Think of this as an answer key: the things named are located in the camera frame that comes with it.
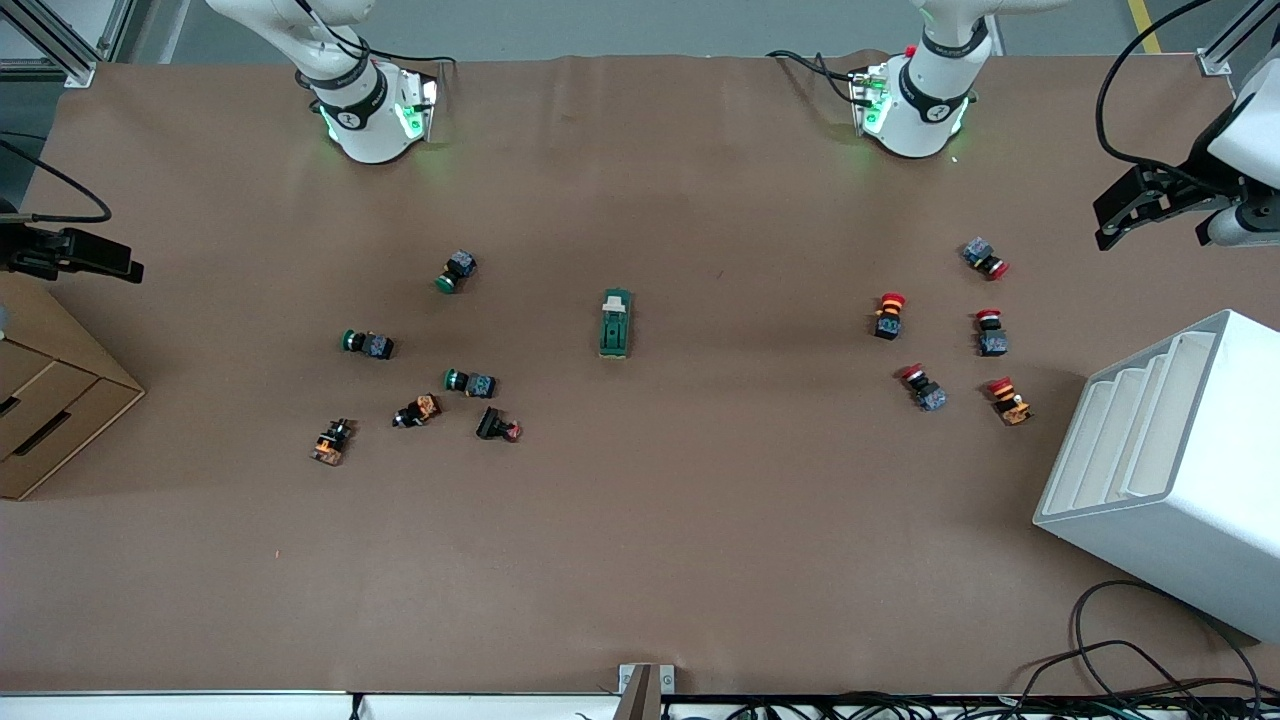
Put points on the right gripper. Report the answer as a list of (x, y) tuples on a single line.
[(28, 250)]

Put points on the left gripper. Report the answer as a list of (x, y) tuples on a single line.
[(1192, 181)]

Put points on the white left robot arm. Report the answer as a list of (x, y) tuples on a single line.
[(930, 100)]

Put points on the red mushroom button blue body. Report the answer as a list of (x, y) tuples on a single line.
[(922, 388), (984, 256), (991, 335)]

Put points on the brown cardboard box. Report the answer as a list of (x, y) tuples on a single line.
[(50, 400)]

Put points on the red mushroom button orange body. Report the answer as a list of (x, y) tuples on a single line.
[(1010, 400)]

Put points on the red mushroom button yellow band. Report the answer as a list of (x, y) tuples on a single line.
[(889, 315)]

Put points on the white slotted rack box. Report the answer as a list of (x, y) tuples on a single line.
[(1200, 520)]

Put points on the brown paper table cover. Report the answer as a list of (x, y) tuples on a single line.
[(700, 520)]

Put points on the aluminium frame profile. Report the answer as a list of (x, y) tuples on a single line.
[(78, 72), (1213, 62)]

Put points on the green push button switch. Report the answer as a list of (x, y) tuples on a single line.
[(456, 270), (370, 345), (472, 383)]

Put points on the black orange selector switch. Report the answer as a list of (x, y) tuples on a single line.
[(417, 411), (333, 441)]

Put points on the black switch with red lens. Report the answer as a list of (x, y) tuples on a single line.
[(497, 425)]

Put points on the white table edge rail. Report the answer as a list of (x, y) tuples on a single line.
[(200, 708)]

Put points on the silver metal bracket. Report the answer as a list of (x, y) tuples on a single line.
[(628, 678)]

